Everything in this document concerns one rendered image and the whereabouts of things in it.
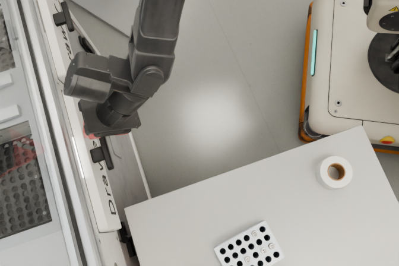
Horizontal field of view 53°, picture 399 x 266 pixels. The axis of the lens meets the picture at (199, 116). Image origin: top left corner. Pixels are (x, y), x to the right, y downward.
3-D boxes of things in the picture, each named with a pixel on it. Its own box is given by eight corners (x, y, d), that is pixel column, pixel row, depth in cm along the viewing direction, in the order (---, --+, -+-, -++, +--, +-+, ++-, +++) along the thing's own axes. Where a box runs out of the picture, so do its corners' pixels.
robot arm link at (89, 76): (168, 75, 57) (161, 38, 63) (89, 51, 52) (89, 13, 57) (135, 127, 64) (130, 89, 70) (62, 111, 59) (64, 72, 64)
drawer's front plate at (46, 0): (54, -13, 99) (34, -41, 89) (84, 92, 92) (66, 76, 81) (47, -10, 99) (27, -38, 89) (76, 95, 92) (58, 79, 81)
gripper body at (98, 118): (75, 103, 70) (89, 83, 65) (128, 98, 76) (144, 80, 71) (85, 137, 68) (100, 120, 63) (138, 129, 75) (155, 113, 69)
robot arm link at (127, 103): (154, 103, 63) (155, 72, 65) (112, 92, 59) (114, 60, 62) (136, 120, 68) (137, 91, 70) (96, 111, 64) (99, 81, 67)
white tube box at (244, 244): (263, 220, 89) (265, 219, 85) (282, 256, 87) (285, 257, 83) (213, 247, 88) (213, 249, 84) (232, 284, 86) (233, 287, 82)
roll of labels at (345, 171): (321, 193, 90) (326, 192, 86) (311, 162, 91) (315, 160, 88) (351, 184, 90) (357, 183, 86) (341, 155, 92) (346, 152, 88)
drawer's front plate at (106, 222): (86, 103, 91) (69, 87, 81) (122, 228, 84) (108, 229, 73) (79, 105, 91) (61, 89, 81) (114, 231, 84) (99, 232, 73)
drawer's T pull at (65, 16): (67, 2, 89) (65, -1, 88) (75, 31, 87) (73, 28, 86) (51, 8, 89) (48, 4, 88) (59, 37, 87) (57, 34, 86)
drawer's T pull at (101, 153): (105, 133, 81) (103, 132, 80) (115, 168, 79) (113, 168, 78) (88, 139, 81) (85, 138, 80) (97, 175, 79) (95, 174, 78)
